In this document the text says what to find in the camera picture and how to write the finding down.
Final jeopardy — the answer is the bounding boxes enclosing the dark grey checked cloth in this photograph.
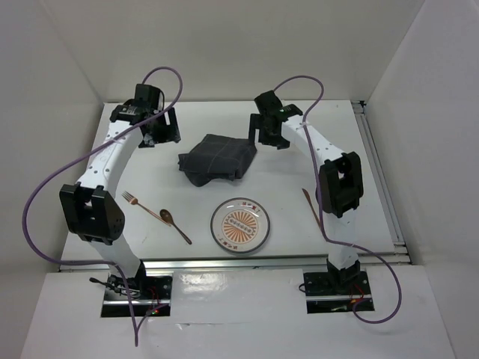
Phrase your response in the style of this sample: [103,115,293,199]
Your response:
[178,134,257,187]

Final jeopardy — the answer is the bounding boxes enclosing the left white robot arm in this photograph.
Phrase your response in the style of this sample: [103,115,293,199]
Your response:
[59,84,180,298]

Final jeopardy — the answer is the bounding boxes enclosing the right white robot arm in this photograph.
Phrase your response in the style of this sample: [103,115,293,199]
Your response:
[248,90,364,293]

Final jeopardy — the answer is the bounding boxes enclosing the copper knife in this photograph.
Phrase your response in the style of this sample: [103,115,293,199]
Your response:
[302,188,323,232]

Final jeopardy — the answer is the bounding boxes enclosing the copper fork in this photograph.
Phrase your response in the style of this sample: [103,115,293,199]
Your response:
[121,191,171,227]

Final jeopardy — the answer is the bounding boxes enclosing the copper spoon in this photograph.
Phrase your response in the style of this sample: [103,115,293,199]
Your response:
[159,209,192,245]

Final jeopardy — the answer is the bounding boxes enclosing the orange patterned plate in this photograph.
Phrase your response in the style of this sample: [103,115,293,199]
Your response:
[210,197,271,255]

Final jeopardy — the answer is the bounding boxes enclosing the front aluminium rail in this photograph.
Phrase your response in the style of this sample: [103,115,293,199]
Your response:
[60,251,411,271]

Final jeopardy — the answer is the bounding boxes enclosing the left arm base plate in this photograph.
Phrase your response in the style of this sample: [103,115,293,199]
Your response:
[89,275,173,318]

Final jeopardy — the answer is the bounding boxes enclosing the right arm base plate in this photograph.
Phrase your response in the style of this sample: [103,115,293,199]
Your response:
[298,271,375,314]

